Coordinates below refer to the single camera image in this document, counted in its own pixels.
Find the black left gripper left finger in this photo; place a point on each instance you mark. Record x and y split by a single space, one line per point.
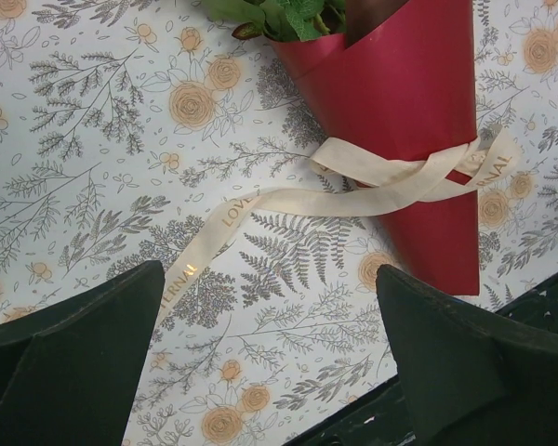
69 373

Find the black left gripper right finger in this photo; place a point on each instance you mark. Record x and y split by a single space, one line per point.
469 376

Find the pink rose stem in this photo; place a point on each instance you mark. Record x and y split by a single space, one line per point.
280 20

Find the red wrapping paper sheet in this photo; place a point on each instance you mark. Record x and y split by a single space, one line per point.
399 83

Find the cream printed ribbon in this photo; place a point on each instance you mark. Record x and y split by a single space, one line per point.
388 186

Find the floral patterned table mat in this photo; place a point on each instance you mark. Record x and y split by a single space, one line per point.
124 123

